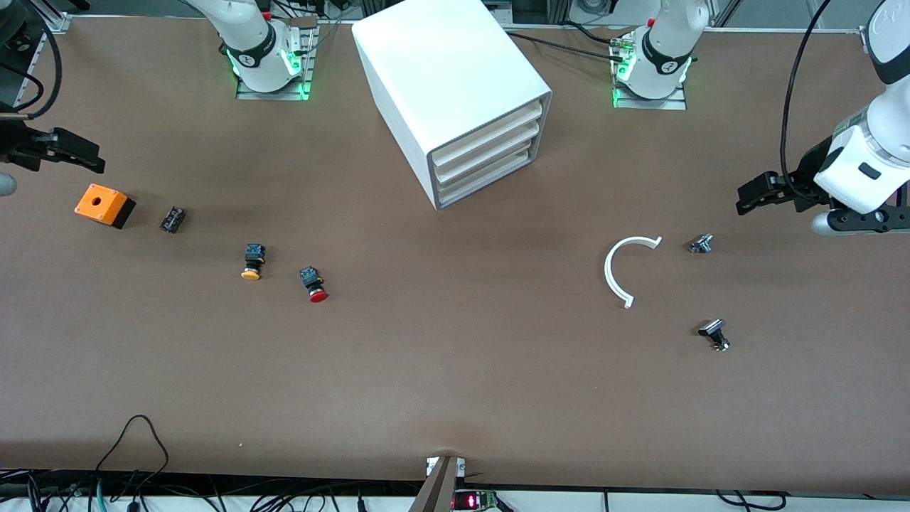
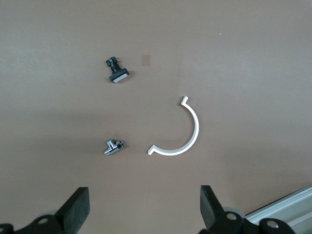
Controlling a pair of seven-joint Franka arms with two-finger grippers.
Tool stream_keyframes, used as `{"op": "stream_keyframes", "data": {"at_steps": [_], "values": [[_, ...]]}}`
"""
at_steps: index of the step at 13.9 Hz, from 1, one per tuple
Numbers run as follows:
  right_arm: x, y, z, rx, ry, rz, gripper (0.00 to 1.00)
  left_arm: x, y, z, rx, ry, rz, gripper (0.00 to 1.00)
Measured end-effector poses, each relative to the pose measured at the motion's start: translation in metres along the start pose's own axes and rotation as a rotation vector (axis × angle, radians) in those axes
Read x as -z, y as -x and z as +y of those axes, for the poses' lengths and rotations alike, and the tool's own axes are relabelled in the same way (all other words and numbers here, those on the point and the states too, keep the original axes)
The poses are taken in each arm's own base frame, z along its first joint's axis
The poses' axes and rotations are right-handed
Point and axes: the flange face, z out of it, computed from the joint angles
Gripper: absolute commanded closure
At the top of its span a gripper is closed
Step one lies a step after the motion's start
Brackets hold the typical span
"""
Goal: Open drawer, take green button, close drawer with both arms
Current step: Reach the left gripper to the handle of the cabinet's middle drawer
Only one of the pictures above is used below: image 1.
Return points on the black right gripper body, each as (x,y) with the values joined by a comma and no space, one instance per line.
(15,147)

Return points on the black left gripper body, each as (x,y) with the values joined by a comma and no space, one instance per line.
(807,173)

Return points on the white lowest cabinet drawer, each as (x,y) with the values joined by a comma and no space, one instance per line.
(490,171)

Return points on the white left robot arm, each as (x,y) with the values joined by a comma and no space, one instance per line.
(864,171)

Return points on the black square-headed push button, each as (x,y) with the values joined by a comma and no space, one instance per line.
(712,329)

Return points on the yellow push button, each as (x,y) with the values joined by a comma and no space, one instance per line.
(252,259)

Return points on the red push button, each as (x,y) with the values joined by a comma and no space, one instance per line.
(313,281)

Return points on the white middle cabinet drawer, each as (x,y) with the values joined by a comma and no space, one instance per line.
(490,151)

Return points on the white uppermost cabinet drawer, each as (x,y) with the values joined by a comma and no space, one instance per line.
(490,132)

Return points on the white drawer cabinet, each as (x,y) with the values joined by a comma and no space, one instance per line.
(441,64)

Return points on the orange box with hole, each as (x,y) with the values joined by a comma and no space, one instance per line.
(99,201)

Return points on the small black contact block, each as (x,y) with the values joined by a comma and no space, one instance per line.
(173,219)

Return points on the white semicircular plastic arc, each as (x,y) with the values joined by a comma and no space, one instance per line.
(608,270)

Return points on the device with red display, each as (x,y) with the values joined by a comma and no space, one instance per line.
(473,502)

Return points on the small silver metal switch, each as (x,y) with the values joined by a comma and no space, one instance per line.
(702,244)

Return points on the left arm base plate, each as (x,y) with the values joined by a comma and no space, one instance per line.
(650,103)

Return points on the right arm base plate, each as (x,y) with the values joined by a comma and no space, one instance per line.
(274,94)

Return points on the brown camera post with brackets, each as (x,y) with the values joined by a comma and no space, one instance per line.
(441,491)

